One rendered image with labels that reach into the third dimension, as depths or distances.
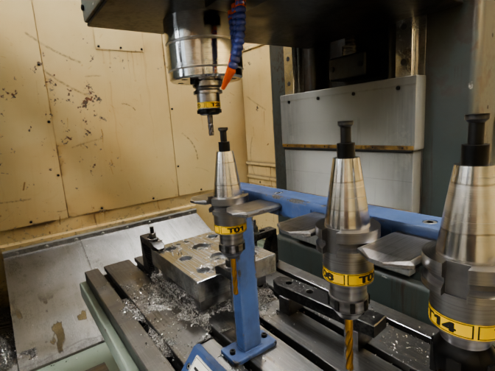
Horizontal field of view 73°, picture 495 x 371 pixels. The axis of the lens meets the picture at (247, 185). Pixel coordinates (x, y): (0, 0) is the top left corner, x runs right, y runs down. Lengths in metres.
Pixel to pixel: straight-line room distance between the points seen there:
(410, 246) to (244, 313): 0.40
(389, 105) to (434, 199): 0.26
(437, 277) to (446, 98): 0.68
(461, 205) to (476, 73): 0.66
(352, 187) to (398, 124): 0.61
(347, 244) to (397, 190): 0.63
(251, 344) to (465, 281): 0.48
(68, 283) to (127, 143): 0.67
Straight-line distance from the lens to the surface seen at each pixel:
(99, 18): 0.77
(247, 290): 0.64
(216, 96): 0.74
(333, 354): 0.71
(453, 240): 0.28
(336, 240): 0.33
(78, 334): 1.39
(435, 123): 0.93
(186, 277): 0.83
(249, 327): 0.68
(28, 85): 1.67
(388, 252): 0.31
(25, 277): 1.62
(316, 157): 1.10
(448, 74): 0.93
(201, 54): 0.69
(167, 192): 1.82
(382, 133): 0.95
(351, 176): 0.33
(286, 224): 0.38
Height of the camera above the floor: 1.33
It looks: 11 degrees down
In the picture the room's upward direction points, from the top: 4 degrees counter-clockwise
